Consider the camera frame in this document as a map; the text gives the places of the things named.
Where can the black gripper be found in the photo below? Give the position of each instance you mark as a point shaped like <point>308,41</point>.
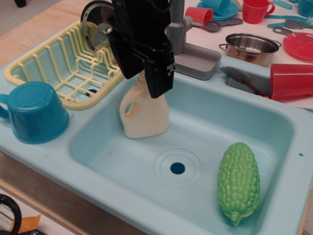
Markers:
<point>139,42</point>

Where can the cream detergent bottle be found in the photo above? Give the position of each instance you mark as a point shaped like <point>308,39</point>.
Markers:
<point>141,115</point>

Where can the yellow drying rack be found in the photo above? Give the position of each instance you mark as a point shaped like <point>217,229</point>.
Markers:
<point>80,78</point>

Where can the light blue toy sink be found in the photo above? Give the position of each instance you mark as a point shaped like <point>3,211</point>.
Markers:
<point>167,184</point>

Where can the grey toy faucet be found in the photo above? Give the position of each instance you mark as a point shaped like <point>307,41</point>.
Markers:
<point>192,60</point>

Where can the red cup behind faucet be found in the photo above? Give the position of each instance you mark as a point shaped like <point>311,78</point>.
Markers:
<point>200,15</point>

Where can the grey measuring spoon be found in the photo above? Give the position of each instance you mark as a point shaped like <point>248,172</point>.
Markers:
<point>215,26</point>

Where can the grey brown spatula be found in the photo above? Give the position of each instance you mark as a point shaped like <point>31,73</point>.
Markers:
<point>243,78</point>

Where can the steel pot lid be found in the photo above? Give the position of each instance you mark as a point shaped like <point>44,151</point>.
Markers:
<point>94,25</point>

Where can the teal plate stack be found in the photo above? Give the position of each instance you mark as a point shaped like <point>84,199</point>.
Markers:
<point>232,12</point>

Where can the teal cup on plate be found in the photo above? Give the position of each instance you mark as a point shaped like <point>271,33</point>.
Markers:
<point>219,7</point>

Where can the steel cooking pot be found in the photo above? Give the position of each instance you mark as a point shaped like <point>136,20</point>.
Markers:
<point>250,48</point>

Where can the red mug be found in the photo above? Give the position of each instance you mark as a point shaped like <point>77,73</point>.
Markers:
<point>254,11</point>

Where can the green bitter melon toy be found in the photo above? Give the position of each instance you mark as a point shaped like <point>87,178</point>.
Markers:
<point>238,183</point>

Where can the teal upside-down mug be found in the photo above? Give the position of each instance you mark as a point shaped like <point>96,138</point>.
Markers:
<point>35,112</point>

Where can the red plastic cup lying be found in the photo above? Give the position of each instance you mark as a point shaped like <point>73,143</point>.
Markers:
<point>289,81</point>

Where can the teal knife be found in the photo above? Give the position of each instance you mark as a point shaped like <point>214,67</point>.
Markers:
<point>283,4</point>

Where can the grey slotted turner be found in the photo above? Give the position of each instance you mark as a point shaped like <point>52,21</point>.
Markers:
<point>290,23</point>

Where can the red plate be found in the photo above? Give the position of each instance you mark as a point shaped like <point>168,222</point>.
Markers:
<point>299,45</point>

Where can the teal cup top right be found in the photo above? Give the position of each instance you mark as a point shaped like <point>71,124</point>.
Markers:
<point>305,8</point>

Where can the orange tape piece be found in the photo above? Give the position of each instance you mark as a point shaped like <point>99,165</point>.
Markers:
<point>29,223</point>

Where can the grey utensil handle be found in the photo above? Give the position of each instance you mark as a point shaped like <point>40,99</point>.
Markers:
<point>282,31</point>

